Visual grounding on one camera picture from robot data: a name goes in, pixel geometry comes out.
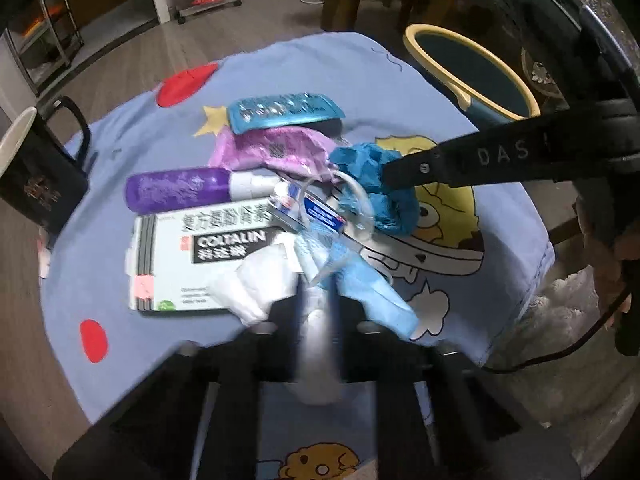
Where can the person's right hand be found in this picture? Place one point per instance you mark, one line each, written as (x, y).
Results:
(602, 270)

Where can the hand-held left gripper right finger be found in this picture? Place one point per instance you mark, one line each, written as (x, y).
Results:
(345, 325)

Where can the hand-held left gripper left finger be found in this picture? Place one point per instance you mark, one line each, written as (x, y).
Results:
(280, 320)

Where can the metal storage rack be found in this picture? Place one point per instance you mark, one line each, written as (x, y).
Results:
(50, 45)

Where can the teal blister pack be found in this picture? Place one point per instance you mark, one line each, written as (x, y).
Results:
(280, 110)

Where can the white tissue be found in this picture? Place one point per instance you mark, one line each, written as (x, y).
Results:
(260, 280)

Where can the blue bin with cream rim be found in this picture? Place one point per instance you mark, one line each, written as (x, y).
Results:
(475, 70)

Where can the purple bottle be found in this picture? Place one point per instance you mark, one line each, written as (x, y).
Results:
(170, 190)

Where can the blue face mask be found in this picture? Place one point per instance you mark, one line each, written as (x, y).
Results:
(375, 295)

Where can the purple face mask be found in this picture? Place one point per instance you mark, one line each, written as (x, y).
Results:
(270, 147)

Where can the blue cartoon printed blanket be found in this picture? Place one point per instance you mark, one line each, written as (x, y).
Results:
(125, 125)

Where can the blue plastic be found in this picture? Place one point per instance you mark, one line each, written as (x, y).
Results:
(360, 160)

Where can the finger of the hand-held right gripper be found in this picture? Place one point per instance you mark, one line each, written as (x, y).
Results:
(450, 165)

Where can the white fluffy rug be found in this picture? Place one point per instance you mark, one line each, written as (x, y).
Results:
(560, 305)

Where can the white medicine box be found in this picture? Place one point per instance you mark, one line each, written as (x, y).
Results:
(175, 260)

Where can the black mug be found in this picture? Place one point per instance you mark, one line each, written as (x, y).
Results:
(40, 185)

